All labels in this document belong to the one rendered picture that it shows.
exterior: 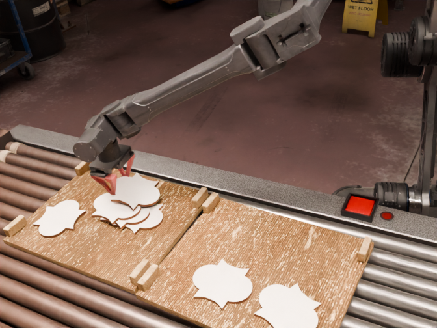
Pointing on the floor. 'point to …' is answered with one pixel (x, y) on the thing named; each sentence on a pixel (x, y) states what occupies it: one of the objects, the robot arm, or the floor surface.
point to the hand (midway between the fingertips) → (119, 183)
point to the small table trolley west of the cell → (23, 58)
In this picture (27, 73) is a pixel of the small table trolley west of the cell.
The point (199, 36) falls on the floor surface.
